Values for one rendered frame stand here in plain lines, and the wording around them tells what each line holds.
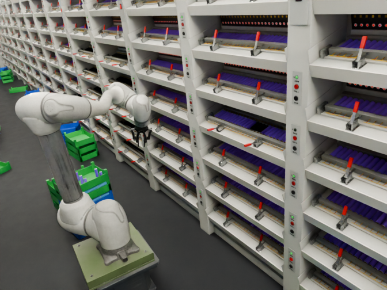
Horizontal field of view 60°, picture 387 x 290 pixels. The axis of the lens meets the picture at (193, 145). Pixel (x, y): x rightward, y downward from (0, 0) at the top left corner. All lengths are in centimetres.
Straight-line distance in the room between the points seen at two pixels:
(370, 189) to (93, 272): 125
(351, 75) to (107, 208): 117
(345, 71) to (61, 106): 104
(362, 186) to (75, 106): 113
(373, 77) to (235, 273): 128
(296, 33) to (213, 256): 134
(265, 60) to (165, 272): 128
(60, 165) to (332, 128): 118
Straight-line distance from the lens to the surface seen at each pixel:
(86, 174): 249
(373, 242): 138
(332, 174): 133
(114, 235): 171
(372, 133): 119
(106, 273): 174
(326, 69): 119
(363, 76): 113
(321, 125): 125
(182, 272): 201
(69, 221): 182
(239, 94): 158
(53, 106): 145
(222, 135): 169
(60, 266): 228
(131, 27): 235
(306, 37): 122
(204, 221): 220
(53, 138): 164
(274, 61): 132
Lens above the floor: 141
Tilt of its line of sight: 24 degrees down
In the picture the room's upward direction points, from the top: 6 degrees counter-clockwise
